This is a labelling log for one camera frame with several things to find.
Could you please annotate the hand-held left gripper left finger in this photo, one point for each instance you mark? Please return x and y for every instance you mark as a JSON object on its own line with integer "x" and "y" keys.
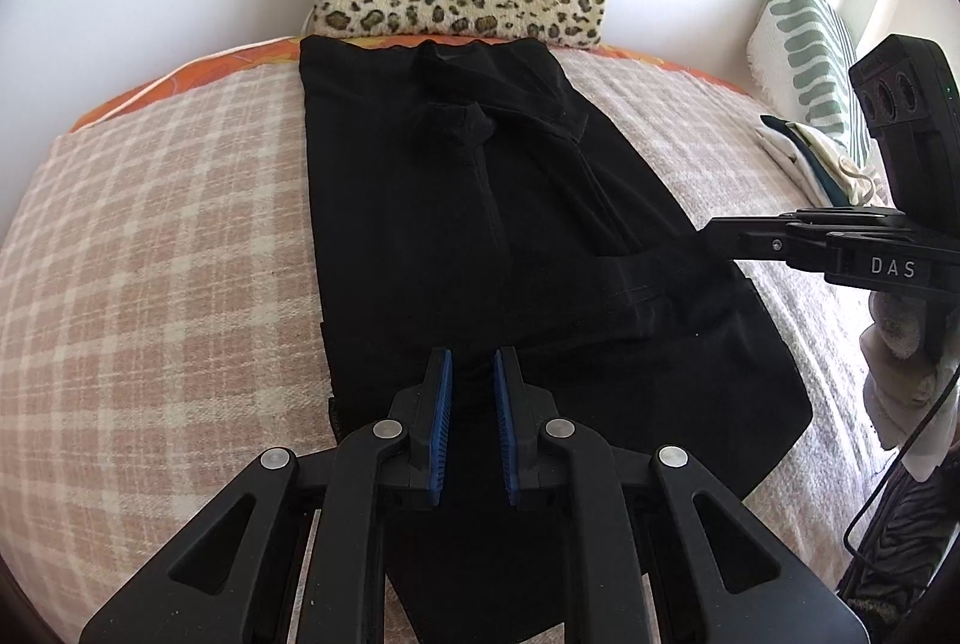
{"x": 442, "y": 423}

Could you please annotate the stack of folded clothes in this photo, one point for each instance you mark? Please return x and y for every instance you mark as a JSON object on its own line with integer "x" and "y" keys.
{"x": 780, "y": 149}

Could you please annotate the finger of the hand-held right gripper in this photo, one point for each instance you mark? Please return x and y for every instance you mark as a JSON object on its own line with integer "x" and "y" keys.
{"x": 847, "y": 218}
{"x": 757, "y": 243}

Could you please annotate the black t-shirt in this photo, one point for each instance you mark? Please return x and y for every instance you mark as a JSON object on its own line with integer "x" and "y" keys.
{"x": 420, "y": 201}

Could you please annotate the pink plaid blanket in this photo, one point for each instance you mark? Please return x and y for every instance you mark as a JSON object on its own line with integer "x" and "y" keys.
{"x": 150, "y": 239}

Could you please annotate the person's right hand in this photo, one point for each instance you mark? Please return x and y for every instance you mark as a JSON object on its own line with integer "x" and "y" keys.
{"x": 896, "y": 389}

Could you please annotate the cream folded top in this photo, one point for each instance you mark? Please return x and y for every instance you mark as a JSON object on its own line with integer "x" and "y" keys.
{"x": 844, "y": 171}

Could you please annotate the green striped white pillow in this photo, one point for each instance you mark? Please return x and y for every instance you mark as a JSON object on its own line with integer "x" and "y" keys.
{"x": 806, "y": 44}

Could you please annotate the dark green folded garment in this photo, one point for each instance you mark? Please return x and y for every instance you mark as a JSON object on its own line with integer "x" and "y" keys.
{"x": 814, "y": 167}

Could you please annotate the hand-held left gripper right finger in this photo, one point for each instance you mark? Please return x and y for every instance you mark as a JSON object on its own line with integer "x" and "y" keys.
{"x": 506, "y": 423}

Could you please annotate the orange bedsheet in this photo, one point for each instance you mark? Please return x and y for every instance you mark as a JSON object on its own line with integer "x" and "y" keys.
{"x": 247, "y": 57}

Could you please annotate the person's dark patterned clothing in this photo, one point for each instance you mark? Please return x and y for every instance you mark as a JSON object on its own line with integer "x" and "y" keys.
{"x": 907, "y": 539}

